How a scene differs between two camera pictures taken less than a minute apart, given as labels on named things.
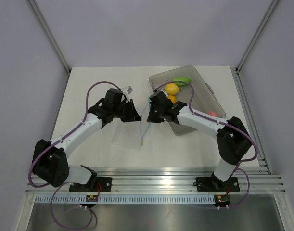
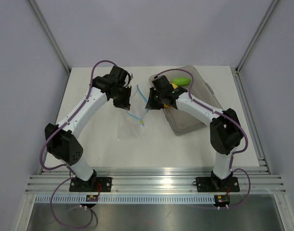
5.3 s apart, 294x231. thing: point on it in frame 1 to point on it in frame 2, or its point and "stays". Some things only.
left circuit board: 90,198 stays
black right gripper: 152,119 to 151,105
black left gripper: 133,115 to 124,104
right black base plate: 214,185 stays
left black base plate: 102,185 stays
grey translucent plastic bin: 203,99 stays
